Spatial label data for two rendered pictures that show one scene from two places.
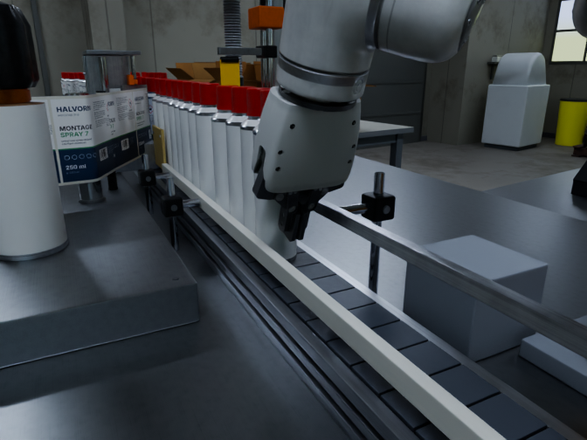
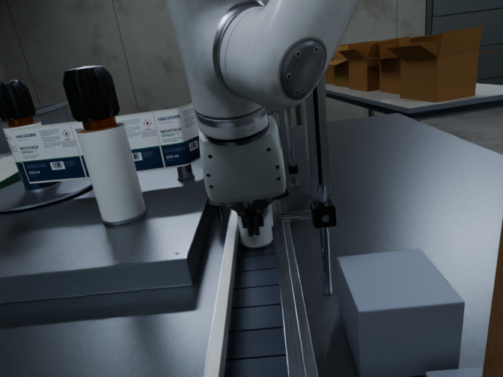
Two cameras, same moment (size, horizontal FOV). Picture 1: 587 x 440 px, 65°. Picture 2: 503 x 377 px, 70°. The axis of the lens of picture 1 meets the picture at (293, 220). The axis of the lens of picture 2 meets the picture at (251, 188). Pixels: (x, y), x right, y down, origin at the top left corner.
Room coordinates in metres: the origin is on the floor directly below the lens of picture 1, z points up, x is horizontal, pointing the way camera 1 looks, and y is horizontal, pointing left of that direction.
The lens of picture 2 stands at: (0.11, -0.23, 1.16)
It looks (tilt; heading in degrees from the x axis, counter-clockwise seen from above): 20 degrees down; 30
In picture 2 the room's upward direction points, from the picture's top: 8 degrees counter-clockwise
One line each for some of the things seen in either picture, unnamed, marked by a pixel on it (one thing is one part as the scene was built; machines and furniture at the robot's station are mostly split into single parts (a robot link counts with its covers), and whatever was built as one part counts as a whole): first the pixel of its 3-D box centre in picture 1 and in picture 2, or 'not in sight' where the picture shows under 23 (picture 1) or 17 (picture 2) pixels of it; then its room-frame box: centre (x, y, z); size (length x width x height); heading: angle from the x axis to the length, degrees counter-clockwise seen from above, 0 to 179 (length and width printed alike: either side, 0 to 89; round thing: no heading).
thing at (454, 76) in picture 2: not in sight; (436, 65); (2.66, -0.16, 0.97); 0.51 x 0.42 x 0.37; 130
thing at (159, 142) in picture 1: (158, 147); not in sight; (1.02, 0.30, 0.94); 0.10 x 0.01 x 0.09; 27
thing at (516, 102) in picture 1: (517, 101); not in sight; (6.81, -3.22, 0.65); 0.73 x 0.62 x 1.31; 125
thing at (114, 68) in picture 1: (120, 111); not in sight; (1.10, 0.41, 1.01); 0.14 x 0.13 x 0.26; 27
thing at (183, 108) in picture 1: (195, 139); not in sight; (0.86, 0.18, 0.98); 0.05 x 0.05 x 0.20
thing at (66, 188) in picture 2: not in sight; (44, 188); (0.65, 0.75, 0.89); 0.31 x 0.31 x 0.01
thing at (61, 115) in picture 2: not in sight; (31, 126); (1.53, 2.23, 0.91); 0.60 x 0.40 x 0.22; 38
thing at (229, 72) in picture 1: (230, 78); not in sight; (0.72, 0.09, 1.09); 0.03 x 0.01 x 0.06; 117
